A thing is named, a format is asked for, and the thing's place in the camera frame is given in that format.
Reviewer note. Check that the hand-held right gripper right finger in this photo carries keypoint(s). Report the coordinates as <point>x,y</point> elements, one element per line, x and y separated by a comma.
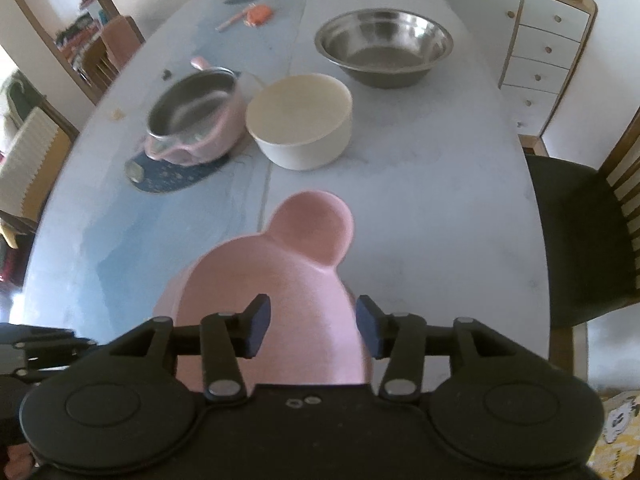
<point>368,327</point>

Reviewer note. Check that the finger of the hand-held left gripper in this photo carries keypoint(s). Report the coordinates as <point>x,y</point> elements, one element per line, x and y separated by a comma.
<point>45,350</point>

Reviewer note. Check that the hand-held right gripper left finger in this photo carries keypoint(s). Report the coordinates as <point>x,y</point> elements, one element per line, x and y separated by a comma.
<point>257,327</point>

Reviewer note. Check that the pink mouse-shaped plate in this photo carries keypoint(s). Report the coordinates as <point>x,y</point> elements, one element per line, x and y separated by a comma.
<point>280,285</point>

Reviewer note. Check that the cream bowl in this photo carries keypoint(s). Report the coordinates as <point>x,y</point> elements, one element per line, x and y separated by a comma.
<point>300,115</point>

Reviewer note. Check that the pink bowl with steel liner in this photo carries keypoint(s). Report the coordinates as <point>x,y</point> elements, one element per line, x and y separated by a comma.
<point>192,112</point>

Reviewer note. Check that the large stainless steel bowl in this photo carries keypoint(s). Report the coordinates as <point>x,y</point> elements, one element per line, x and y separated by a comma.
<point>385,47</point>

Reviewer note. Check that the person's left hand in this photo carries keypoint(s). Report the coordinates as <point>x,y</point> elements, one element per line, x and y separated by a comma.
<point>21,460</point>

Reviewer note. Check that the sofa with cream cover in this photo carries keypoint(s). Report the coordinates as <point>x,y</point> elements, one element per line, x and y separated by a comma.
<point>30,160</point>

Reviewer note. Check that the dark wooden chair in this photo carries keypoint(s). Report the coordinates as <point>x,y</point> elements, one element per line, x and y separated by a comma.
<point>580,235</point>

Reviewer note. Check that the small yellowish item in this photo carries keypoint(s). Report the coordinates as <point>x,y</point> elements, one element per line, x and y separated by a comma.
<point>117,114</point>

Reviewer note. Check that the yellow cartoon cloth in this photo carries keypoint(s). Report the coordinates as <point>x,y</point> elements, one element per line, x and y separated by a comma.
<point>617,435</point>

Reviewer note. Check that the pink pen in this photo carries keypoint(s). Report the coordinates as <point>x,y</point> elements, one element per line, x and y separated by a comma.
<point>232,20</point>

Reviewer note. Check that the small orange item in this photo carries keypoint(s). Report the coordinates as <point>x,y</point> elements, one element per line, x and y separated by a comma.
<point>260,15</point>

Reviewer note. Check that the wooden chair with pink towel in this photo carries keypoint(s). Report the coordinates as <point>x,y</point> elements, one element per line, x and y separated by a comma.
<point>117,45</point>

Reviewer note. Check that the white drawer cabinet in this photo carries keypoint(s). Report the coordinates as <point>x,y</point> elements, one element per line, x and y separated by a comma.
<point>545,45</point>

